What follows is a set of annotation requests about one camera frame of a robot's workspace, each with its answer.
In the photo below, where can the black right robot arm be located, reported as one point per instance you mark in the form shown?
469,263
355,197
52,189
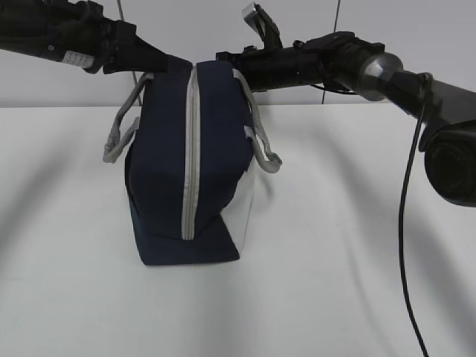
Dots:
343,62

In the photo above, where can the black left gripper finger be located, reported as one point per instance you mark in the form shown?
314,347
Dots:
138,56

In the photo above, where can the navy and white lunch bag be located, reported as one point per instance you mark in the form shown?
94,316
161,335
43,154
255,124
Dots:
192,140

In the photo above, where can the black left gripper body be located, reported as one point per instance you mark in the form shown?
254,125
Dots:
115,43

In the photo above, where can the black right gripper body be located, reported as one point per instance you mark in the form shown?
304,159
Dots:
274,66

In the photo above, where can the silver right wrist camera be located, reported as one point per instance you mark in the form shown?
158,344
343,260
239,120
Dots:
259,21

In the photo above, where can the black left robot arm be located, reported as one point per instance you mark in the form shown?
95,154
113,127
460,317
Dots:
76,34

